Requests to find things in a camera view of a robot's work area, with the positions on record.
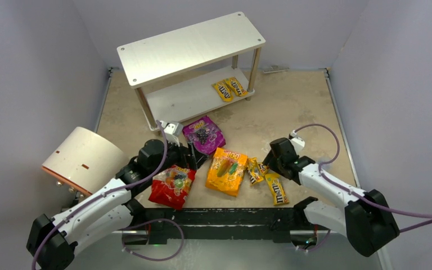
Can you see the purple gummy candy bag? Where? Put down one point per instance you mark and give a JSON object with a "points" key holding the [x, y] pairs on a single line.
{"points": [[205, 135]]}

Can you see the grey bracket at wall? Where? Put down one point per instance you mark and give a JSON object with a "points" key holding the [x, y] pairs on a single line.
{"points": [[275, 69]]}

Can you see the yellow M&M candy bag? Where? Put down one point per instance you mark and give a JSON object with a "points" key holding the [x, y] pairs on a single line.
{"points": [[223, 91]]}

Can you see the red gummy candy bag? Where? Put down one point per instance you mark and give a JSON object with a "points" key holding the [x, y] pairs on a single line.
{"points": [[172, 187]]}

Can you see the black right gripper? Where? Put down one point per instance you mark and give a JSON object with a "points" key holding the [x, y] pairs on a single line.
{"points": [[273, 159]]}

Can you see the orange gummy candy bag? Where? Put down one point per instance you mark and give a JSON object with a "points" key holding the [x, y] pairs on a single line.
{"points": [[226, 171]]}

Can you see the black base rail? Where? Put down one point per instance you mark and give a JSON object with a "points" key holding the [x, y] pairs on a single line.
{"points": [[280, 225]]}

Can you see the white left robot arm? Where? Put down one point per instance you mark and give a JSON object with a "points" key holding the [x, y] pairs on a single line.
{"points": [[55, 241]]}

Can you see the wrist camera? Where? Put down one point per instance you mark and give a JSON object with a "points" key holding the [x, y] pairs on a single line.
{"points": [[297, 142], [171, 130]]}

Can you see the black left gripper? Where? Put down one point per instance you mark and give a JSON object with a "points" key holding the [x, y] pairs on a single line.
{"points": [[188, 156]]}

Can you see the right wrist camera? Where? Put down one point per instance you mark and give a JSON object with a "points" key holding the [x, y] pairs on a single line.
{"points": [[297, 142]]}

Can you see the white cylindrical lamp shade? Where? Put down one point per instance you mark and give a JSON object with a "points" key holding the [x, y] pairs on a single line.
{"points": [[85, 161]]}

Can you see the white two-tier shelf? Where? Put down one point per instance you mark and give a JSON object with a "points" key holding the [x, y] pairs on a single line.
{"points": [[153, 59]]}

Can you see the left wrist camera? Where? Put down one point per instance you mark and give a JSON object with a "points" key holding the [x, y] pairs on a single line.
{"points": [[171, 130]]}

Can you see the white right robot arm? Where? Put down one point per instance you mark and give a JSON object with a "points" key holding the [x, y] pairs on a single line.
{"points": [[353, 212]]}

